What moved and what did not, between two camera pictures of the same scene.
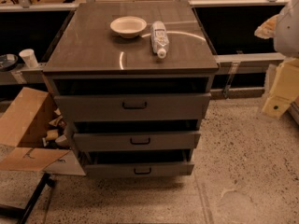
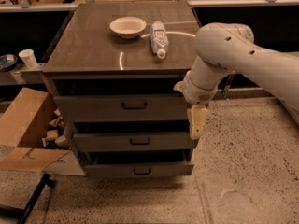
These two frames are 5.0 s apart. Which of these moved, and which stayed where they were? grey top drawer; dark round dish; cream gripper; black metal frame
Moved: cream gripper
Stayed: grey top drawer; dark round dish; black metal frame
